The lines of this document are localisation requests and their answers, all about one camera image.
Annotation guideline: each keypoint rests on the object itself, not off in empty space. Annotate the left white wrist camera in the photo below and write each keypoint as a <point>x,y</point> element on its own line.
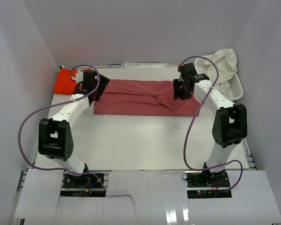
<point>78,77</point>

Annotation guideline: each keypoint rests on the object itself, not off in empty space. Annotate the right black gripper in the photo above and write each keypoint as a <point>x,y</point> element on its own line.
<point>177,93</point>

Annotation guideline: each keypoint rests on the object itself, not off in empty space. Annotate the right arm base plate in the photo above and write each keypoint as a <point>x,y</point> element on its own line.
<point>199,188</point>

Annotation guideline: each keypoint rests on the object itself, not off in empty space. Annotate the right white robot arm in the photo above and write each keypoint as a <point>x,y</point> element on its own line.
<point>230,120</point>

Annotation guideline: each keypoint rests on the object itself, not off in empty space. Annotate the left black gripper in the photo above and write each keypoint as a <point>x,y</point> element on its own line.
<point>103,83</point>

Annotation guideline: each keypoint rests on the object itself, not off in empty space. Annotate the white t-shirt in basket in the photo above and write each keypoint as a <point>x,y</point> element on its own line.
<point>226,63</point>

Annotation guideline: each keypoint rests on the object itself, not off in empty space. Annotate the white perforated plastic basket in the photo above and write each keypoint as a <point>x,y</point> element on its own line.
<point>234,92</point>

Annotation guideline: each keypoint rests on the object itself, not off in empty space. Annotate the papers at table back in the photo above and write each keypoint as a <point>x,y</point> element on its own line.
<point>144,65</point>

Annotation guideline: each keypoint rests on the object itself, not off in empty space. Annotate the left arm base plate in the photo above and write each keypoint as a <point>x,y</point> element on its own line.
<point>84,186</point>

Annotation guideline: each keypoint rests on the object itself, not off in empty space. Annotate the folded orange t-shirt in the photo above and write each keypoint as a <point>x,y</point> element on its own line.
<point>64,85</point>

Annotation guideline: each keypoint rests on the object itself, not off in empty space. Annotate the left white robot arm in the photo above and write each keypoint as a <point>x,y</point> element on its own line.
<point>55,139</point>

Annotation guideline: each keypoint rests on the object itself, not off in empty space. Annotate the pink t-shirt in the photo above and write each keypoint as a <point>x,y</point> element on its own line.
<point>143,98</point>

